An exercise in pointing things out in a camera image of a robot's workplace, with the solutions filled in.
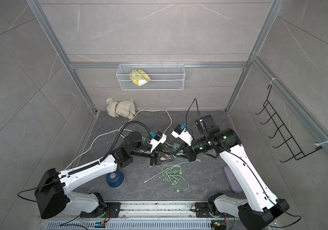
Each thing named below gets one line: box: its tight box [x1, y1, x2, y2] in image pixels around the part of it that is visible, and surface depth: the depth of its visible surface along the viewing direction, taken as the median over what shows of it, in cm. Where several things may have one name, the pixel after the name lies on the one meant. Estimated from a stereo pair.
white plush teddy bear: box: [105, 96, 137, 120], surface depth 113 cm
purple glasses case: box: [223, 164, 244, 194], surface depth 81 cm
